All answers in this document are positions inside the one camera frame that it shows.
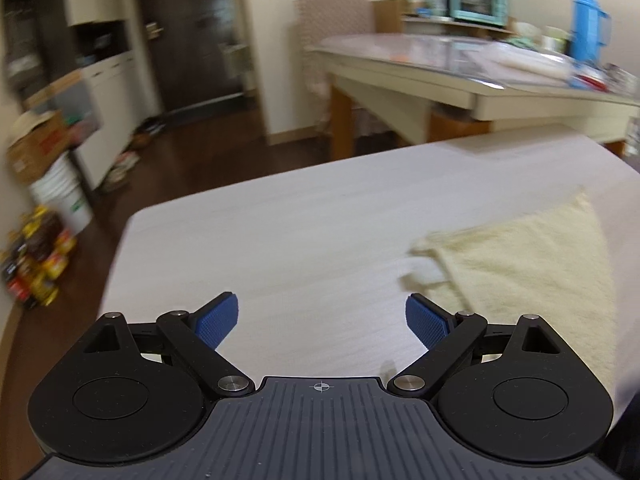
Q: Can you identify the cream yellow terry towel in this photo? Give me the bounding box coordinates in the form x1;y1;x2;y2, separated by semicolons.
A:
400;192;617;391

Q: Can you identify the white plastic bucket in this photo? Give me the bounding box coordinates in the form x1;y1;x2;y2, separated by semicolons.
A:
28;153;93;235

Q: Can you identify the cardboard box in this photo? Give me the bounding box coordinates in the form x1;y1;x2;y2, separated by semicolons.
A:
6;110;70;185

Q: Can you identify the cream dining table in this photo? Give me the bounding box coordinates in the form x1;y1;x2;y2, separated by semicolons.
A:
308;34;639;160

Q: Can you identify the clear plastic bag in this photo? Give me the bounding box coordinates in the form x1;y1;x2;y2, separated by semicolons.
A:
468;42;575;86

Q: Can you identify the dark wooden door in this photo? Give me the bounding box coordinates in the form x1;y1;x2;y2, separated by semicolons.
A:
138;0;257;116

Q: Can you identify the blue thermos jug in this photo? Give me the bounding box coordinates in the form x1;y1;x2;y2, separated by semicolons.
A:
570;0;611;65

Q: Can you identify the white storage cabinet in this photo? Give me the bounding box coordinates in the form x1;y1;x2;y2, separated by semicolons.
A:
2;0;155;188

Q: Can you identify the teal toaster oven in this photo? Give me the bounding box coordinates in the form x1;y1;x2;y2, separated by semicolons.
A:
448;0;509;28

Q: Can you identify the wooden shelf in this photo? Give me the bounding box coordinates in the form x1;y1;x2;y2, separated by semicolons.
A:
372;0;514;40

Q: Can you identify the quilted pink chair back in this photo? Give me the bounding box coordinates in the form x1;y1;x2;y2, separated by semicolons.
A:
295;0;374;101

